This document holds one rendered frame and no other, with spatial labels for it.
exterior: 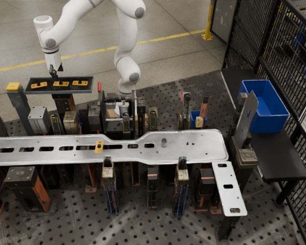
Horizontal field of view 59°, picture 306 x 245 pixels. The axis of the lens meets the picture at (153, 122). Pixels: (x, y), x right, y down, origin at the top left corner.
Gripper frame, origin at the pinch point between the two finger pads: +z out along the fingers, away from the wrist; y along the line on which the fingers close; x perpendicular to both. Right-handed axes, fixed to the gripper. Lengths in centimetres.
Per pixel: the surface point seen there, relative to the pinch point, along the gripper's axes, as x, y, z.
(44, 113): -5.2, 17.7, 12.6
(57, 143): 2.5, 30.5, 22.6
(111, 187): 34, 53, 27
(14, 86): -25.4, 3.0, 6.6
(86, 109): 16.1, 13.4, 12.9
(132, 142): 42, 28, 23
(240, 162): 96, 42, 19
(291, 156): 122, 37, 20
